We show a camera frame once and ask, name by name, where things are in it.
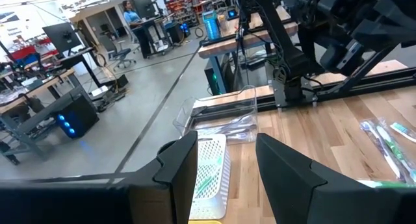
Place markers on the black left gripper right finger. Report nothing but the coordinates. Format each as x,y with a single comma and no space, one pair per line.
292,191

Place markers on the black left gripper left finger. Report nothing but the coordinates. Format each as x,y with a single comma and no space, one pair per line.
175,191

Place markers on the black monitor on arm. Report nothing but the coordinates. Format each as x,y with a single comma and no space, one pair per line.
61,37

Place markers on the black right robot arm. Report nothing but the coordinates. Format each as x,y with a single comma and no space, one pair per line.
286,48

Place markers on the white perforated plastic basket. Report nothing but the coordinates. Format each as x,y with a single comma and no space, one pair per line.
208,211

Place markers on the yellow plastic bin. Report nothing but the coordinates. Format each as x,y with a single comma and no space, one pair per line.
204,222

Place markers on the clear plastic bin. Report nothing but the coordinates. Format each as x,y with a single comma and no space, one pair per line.
182,120

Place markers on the black computer with blue lights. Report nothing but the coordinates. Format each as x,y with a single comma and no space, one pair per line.
81,113

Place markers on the grey office chair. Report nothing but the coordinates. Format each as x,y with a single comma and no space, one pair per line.
122,53

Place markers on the black equipment cart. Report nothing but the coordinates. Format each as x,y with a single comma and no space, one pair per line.
149,32

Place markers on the blue device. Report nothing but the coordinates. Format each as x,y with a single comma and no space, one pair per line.
212,26

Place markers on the black standing desk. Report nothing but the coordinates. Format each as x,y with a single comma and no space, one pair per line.
74,56

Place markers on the wooden top workbench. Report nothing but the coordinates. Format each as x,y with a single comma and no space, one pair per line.
39,87

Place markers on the person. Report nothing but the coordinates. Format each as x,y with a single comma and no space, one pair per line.
131,16

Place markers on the red parts shelf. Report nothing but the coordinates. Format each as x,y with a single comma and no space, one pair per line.
185,3

